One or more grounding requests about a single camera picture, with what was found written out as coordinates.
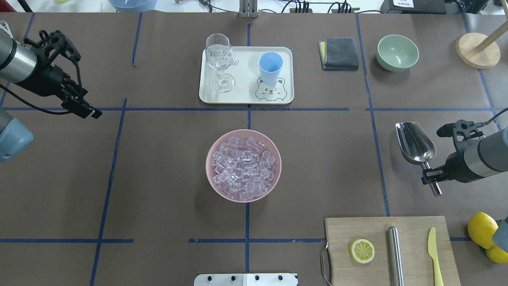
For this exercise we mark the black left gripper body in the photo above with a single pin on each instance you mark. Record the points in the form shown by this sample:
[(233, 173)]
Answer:
[(47, 79)]

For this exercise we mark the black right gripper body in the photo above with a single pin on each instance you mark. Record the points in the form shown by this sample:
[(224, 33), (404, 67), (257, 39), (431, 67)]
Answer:
[(460, 164)]

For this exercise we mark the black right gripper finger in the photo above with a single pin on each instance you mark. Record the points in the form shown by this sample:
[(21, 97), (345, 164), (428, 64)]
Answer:
[(433, 175)]

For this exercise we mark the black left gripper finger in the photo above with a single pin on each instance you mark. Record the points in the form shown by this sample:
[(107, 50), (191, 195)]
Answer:
[(78, 106)]

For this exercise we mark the metal ice scoop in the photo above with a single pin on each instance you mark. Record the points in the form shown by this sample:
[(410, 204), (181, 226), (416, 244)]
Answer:
[(418, 149)]

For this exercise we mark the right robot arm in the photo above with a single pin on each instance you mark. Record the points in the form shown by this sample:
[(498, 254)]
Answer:
[(476, 156)]

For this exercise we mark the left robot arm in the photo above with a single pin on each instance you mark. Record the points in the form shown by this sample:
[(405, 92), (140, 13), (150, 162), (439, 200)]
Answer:
[(30, 65)]

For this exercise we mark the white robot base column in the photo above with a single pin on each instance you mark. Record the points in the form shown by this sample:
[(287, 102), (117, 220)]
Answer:
[(247, 279)]

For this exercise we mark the pile of clear ice cubes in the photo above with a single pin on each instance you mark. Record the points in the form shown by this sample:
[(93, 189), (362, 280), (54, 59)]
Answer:
[(243, 167)]

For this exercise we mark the blue plastic cup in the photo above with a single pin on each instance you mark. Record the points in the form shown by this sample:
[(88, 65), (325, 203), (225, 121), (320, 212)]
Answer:
[(270, 65)]

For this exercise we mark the yellow lemon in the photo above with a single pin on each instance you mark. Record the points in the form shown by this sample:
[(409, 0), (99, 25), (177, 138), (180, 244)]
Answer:
[(497, 255), (481, 228)]

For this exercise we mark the yellow plastic knife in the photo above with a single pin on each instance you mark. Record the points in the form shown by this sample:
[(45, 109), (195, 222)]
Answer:
[(432, 251)]

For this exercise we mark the wooden cutting board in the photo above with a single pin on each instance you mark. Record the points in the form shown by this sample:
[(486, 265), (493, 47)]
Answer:
[(403, 238)]

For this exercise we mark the lemon half slice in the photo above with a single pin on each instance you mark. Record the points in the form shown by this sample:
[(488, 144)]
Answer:
[(362, 251)]

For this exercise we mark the blue bowl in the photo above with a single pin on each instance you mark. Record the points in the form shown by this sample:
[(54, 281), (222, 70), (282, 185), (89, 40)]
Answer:
[(134, 6)]

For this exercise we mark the wooden paper towel stand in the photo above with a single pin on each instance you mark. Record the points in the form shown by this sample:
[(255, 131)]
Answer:
[(478, 50)]

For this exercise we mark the green bowl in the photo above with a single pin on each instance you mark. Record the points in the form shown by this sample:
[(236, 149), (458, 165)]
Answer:
[(396, 53)]

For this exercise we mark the clear wine glass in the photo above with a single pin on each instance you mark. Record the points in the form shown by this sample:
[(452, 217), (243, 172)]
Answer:
[(219, 56)]

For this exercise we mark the grey yellow folded cloth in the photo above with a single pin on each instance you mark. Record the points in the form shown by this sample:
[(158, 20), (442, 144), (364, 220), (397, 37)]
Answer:
[(339, 54)]

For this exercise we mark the pink bowl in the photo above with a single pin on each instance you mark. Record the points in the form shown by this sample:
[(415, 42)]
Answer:
[(243, 166)]

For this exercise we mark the cream bear tray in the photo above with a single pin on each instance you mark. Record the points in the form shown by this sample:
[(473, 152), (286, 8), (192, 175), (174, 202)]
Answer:
[(249, 88)]

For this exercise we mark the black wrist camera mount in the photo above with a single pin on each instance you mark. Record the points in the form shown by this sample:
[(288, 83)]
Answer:
[(51, 45)]

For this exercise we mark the white wire cup rack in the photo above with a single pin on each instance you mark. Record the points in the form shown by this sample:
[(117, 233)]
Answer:
[(4, 26)]

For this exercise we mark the metal knife handle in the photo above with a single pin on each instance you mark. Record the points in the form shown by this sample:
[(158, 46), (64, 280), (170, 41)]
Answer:
[(395, 256)]

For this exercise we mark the aluminium frame post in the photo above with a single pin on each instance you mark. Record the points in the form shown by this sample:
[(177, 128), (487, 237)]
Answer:
[(248, 9)]

